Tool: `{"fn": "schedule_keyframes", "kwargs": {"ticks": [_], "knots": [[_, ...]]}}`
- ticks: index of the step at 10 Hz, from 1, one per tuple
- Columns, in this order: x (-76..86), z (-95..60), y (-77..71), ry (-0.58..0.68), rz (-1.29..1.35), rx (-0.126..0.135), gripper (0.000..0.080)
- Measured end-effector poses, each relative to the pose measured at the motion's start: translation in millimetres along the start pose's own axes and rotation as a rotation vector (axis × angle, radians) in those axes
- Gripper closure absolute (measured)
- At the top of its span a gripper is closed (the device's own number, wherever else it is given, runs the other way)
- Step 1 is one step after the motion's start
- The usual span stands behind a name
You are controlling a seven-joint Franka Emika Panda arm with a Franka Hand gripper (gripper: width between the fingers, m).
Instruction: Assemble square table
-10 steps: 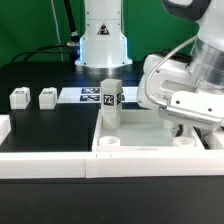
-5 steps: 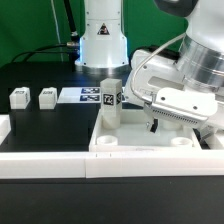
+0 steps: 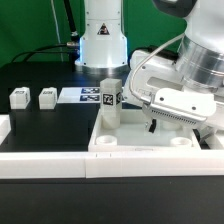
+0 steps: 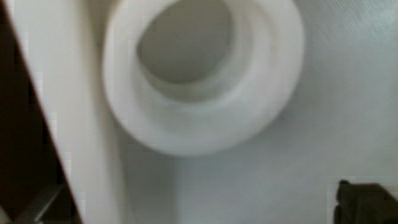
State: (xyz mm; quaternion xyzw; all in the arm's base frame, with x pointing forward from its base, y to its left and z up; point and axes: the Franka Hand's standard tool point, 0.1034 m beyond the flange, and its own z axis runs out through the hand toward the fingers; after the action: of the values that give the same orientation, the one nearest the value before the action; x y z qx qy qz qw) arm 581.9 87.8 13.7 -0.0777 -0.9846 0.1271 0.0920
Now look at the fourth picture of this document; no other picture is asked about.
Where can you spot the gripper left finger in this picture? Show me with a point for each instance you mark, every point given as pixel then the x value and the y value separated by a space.
pixel 51 209

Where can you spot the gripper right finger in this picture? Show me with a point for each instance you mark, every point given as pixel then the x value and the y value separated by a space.
pixel 366 204

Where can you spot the white square table top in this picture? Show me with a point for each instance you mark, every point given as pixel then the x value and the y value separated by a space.
pixel 220 104

